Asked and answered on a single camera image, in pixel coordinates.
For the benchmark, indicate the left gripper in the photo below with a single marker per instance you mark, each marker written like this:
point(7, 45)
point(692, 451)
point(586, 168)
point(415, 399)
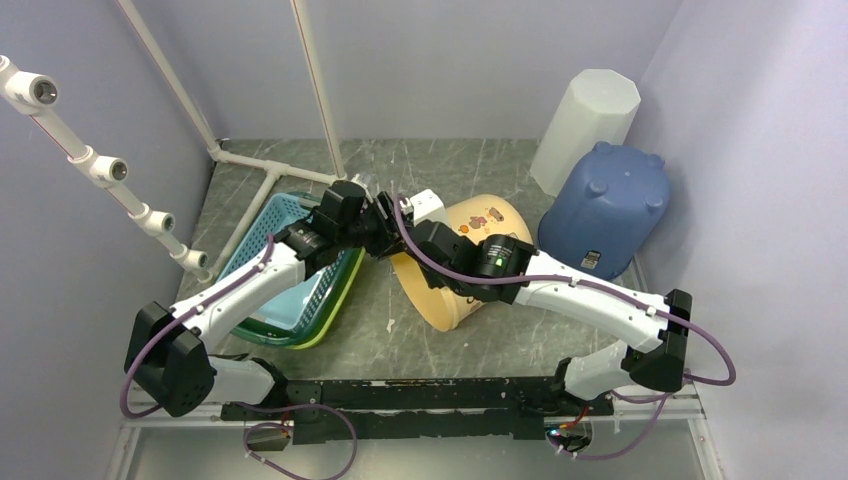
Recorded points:
point(391, 234)

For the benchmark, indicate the cream cartoon bucket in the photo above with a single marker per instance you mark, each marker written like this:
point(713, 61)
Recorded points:
point(441, 271)

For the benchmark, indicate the light blue perforated basket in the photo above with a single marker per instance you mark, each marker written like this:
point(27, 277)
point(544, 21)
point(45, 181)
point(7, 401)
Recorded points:
point(291, 291)

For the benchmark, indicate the blue bucket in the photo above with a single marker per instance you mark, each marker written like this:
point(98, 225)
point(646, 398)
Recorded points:
point(611, 201)

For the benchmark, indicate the white octagonal bin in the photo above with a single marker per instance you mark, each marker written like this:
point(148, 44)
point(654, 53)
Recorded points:
point(598, 105)

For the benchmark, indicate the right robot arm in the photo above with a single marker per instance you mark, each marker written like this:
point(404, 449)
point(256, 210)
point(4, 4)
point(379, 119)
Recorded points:
point(649, 350)

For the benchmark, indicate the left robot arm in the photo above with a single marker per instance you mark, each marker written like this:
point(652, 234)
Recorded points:
point(168, 363)

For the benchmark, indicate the dark green basket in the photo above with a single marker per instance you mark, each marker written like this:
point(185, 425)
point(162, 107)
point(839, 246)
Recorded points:
point(278, 334)

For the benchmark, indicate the lime green basket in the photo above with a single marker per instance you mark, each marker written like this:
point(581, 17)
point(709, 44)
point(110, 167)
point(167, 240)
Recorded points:
point(337, 293)

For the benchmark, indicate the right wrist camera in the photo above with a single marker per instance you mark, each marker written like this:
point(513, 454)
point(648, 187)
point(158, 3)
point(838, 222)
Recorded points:
point(425, 206)

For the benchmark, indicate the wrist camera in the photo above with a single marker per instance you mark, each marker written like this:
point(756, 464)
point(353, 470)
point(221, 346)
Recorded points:
point(425, 206)
point(365, 181)

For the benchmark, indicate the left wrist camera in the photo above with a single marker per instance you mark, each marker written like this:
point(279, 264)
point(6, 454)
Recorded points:
point(365, 181)

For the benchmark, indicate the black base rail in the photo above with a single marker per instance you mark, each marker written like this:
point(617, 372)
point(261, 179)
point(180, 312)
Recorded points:
point(521, 408)

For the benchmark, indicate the white PVC pipe frame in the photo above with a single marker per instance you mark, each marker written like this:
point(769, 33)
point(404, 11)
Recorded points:
point(104, 184)

